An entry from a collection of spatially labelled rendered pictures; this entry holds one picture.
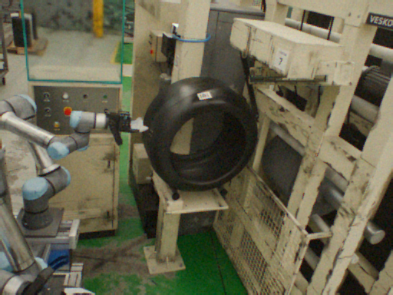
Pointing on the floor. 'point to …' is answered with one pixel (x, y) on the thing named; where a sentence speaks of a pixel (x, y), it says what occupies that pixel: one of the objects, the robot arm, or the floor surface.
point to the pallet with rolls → (16, 34)
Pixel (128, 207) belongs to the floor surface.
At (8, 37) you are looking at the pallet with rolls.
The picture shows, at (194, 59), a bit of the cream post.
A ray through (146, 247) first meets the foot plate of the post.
